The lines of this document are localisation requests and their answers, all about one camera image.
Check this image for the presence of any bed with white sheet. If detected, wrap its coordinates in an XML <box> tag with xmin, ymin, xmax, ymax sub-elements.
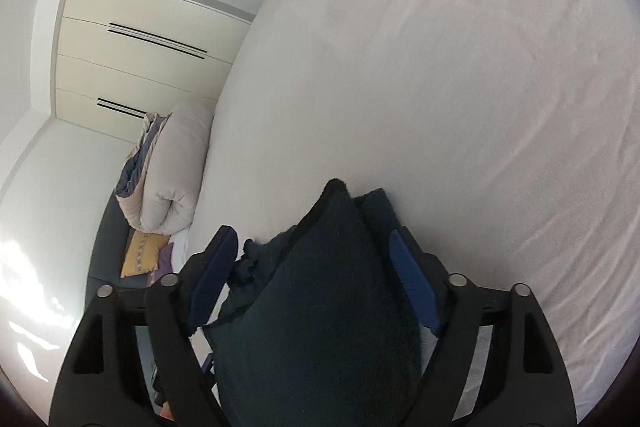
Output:
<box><xmin>150</xmin><ymin>0</ymin><xmax>640</xmax><ymax>427</ymax></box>

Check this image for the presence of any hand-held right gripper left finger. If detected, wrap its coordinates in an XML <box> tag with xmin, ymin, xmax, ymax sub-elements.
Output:
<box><xmin>47</xmin><ymin>225</ymin><xmax>240</xmax><ymax>427</ymax></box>

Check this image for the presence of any rolled beige duvet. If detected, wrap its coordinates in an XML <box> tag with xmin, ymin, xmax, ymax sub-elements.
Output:
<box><xmin>115</xmin><ymin>101</ymin><xmax>215</xmax><ymax>231</ymax></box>

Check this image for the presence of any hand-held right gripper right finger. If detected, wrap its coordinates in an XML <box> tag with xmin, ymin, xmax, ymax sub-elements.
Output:
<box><xmin>390</xmin><ymin>227</ymin><xmax>579</xmax><ymax>427</ymax></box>

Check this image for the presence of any dark green sweater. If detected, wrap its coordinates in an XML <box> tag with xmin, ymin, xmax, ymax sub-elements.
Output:
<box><xmin>202</xmin><ymin>178</ymin><xmax>439</xmax><ymax>427</ymax></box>

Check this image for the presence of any yellow patterned pillow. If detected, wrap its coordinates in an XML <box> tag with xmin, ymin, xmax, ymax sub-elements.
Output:
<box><xmin>120</xmin><ymin>232</ymin><xmax>171</xmax><ymax>279</ymax></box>

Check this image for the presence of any white pillow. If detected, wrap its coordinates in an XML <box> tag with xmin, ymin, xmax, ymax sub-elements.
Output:
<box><xmin>169</xmin><ymin>227</ymin><xmax>194</xmax><ymax>269</ymax></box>

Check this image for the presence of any cream wardrobe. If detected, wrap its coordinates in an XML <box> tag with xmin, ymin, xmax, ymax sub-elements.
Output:
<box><xmin>52</xmin><ymin>0</ymin><xmax>254</xmax><ymax>146</ymax></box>

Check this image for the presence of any purple patterned pillow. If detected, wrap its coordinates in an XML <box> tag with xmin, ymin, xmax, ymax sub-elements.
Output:
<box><xmin>147</xmin><ymin>241</ymin><xmax>177</xmax><ymax>289</ymax></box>

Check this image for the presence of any grey upholstered headboard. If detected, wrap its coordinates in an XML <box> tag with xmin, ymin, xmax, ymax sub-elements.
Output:
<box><xmin>82</xmin><ymin>192</ymin><xmax>152</xmax><ymax>299</ymax></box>

